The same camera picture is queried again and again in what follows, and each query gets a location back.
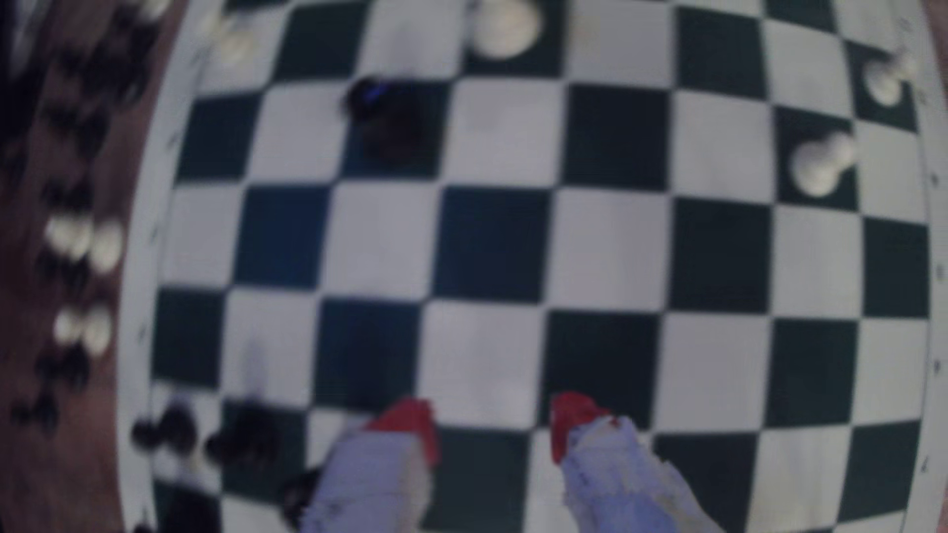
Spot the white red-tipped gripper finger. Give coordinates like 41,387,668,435
300,398,441,533
550,391,727,533

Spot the black queen chess piece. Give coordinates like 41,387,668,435
277,466,323,528

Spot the black pawn chess piece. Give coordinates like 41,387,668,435
129,403,199,456
203,403,282,471

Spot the white queen chess piece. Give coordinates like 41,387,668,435
470,0,545,60

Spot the green and white chessboard mat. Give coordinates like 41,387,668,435
115,0,948,533

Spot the black pawn lower left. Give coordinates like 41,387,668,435
342,74,438,167

